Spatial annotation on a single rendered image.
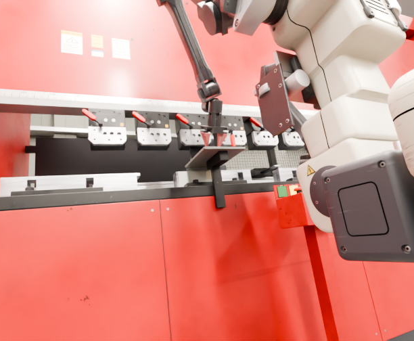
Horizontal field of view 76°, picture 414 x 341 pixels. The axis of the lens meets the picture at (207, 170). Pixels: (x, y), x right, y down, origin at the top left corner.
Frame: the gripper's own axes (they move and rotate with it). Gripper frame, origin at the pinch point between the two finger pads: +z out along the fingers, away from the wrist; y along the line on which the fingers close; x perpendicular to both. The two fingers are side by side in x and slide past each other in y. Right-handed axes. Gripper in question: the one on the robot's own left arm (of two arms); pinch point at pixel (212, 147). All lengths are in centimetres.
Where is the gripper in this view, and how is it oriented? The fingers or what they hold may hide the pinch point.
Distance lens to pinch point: 113.2
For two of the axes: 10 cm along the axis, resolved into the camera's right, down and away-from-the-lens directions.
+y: -9.3, 0.2, -3.6
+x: 3.6, 2.3, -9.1
